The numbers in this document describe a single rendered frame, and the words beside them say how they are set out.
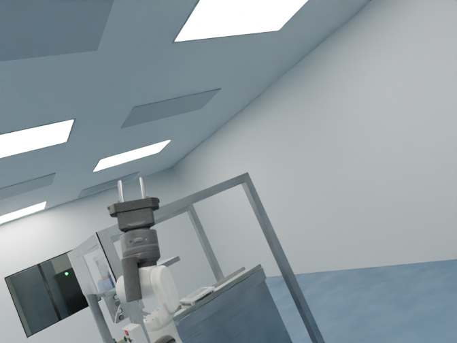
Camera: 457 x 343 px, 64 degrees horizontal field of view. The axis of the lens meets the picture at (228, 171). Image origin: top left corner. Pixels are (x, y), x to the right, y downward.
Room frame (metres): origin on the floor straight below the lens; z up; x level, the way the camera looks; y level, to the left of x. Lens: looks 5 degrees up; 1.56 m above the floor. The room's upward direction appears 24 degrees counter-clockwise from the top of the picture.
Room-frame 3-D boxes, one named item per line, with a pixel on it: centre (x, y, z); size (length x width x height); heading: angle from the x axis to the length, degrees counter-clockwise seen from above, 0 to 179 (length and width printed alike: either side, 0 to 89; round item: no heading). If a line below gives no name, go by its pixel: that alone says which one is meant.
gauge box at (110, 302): (2.68, 1.08, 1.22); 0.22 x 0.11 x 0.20; 126
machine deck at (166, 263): (2.91, 1.00, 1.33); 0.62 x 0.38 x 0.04; 126
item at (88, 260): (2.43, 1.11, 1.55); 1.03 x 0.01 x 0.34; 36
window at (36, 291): (6.84, 3.87, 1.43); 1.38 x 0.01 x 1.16; 124
